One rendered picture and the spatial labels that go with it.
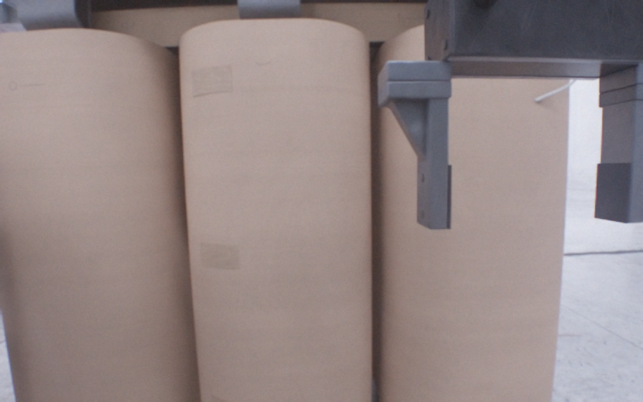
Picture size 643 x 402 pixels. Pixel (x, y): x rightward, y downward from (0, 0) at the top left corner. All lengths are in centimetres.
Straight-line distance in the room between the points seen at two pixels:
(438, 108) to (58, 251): 73
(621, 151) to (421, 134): 14
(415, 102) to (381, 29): 61
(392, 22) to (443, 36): 60
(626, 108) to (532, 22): 9
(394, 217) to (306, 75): 34
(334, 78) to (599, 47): 46
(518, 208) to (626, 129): 46
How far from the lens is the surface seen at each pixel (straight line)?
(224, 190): 63
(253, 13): 73
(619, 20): 28
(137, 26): 90
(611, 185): 29
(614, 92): 30
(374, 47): 84
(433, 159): 21
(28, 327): 90
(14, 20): 1221
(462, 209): 67
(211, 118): 65
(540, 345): 85
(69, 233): 78
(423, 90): 21
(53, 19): 88
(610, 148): 30
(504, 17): 23
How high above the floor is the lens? 80
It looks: 5 degrees down
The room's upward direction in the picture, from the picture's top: 1 degrees counter-clockwise
